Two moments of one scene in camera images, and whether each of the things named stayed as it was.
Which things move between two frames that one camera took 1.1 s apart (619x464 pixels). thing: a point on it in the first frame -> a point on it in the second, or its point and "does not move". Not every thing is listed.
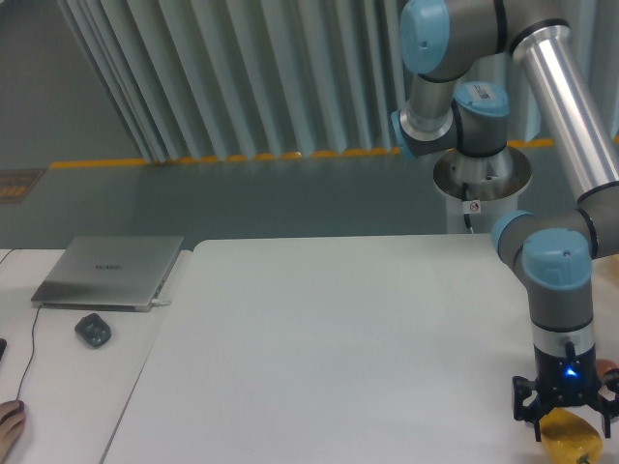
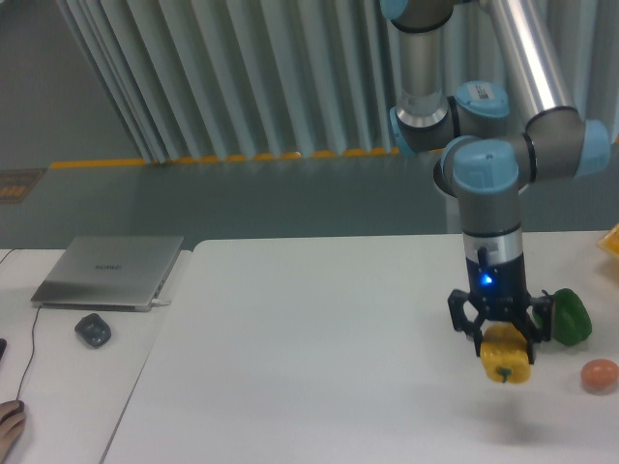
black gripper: x=565 y=380 -> x=500 y=290
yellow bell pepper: x=568 y=437 -> x=504 y=353
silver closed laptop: x=118 y=274 does not move
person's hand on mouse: x=13 y=418 does not move
